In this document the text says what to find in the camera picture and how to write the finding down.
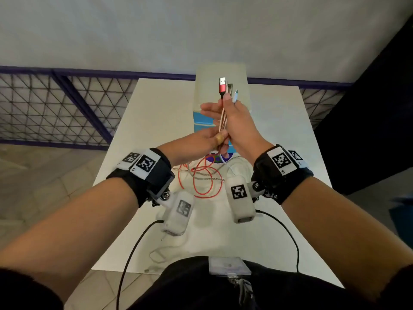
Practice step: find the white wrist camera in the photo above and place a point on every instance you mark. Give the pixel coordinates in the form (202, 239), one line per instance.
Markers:
(240, 209)
(177, 219)

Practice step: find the clear badge holder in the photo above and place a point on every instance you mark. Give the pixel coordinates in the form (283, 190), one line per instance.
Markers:
(229, 266)

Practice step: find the purple round sticker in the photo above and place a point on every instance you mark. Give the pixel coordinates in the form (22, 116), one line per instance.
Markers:
(211, 159)

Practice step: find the white table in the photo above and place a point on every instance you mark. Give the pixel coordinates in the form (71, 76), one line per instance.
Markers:
(155, 109)

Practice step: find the purple metal mesh fence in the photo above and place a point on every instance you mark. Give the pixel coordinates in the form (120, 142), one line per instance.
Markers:
(96, 73)

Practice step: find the blue and white drawer cabinet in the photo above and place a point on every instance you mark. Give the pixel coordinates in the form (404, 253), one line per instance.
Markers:
(209, 90)

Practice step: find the blue seat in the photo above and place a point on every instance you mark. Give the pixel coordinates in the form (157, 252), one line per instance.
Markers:
(403, 222)

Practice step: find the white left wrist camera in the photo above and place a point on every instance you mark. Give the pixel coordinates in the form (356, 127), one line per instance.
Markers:
(177, 219)

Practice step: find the tan finger bandage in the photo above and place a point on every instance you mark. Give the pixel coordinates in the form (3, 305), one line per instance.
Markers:
(219, 139)

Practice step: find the person's right forearm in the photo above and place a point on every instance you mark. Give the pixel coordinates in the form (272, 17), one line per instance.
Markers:
(338, 238)

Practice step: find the person's left forearm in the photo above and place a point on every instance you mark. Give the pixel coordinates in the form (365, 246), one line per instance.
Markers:
(64, 235)

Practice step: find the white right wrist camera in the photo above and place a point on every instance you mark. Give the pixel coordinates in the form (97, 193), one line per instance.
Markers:
(240, 209)

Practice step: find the person's right hand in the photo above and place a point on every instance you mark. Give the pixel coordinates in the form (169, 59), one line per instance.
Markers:
(242, 132)

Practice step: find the person's black shirt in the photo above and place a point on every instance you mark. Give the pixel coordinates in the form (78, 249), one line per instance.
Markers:
(187, 287)

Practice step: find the black partition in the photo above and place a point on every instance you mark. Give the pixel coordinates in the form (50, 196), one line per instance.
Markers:
(371, 125)

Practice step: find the person's left hand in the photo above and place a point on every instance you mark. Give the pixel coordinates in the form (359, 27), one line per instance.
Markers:
(193, 145)

